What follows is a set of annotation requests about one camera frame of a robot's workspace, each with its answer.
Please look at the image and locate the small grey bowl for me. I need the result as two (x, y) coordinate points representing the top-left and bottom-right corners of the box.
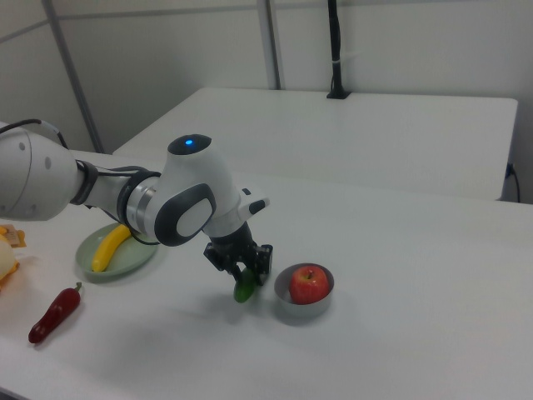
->
(273, 262), (336, 321)

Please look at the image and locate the black cable at table edge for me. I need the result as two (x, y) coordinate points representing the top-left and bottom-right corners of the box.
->
(505, 162), (521, 204)

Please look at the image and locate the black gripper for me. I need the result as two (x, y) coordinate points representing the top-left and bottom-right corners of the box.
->
(202, 222), (274, 288)

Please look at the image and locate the brown paper toy tag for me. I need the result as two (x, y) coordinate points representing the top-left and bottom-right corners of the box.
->
(0, 223), (27, 249)

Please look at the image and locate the grey partition frame post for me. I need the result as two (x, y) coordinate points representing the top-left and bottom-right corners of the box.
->
(40, 0), (105, 154)
(262, 0), (287, 90)

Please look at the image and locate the red apple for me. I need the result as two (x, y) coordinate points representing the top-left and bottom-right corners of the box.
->
(289, 267), (330, 305)

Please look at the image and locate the yellow banana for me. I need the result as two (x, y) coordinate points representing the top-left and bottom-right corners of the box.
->
(91, 224), (132, 273)

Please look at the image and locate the yellow plush toy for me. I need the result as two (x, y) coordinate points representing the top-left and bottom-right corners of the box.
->
(0, 232), (22, 293)

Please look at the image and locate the dark green cucumber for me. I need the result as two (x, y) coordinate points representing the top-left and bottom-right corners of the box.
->
(232, 267), (257, 303)

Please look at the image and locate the black camera pole with base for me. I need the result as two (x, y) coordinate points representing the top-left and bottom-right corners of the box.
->
(326, 0), (351, 100)

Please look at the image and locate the red chili pepper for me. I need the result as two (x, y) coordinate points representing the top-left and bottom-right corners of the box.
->
(27, 282), (83, 344)

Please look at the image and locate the pale green round plate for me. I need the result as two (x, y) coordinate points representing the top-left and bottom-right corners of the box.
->
(75, 222), (160, 283)

